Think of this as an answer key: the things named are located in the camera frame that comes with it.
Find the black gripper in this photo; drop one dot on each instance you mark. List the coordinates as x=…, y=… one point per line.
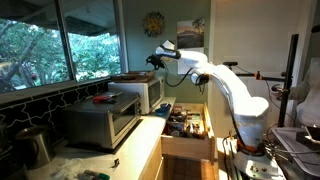
x=158, y=62

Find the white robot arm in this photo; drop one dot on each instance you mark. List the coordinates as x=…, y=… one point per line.
x=233, y=93

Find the white microwave oven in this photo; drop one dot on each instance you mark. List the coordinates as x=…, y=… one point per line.
x=136, y=95

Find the stainless steel toaster oven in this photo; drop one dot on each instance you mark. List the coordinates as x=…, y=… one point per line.
x=100, y=121

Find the dark blue bowl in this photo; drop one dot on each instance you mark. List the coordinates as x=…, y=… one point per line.
x=165, y=106

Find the teal bowl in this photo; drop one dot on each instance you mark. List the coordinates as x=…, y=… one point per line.
x=161, y=112

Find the landscape picture print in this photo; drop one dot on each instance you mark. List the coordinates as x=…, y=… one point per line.
x=190, y=33

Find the open wooden drawer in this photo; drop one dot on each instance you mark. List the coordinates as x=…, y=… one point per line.
x=186, y=146

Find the wooden counter cabinet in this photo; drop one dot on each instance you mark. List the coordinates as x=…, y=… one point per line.
x=155, y=163

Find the black binder clip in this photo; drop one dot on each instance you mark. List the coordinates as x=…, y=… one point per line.
x=116, y=162

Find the large glass window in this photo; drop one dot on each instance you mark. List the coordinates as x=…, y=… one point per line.
x=36, y=53

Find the green marker pen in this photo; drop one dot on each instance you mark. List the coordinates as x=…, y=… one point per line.
x=98, y=175

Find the black vertical stand pole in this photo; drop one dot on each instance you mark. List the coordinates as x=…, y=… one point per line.
x=287, y=80

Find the metal pot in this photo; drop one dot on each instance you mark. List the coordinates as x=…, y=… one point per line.
x=33, y=146

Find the person in white clothes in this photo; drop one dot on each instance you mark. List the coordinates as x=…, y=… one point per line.
x=308, y=96

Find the grey side table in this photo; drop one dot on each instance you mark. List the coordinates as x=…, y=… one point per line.
x=293, y=153

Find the sun shaped wall decoration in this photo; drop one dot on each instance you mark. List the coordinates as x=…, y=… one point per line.
x=153, y=24

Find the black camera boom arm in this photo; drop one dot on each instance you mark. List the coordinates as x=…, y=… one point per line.
x=256, y=76

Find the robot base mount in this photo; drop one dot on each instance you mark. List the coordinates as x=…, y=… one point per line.
x=256, y=166

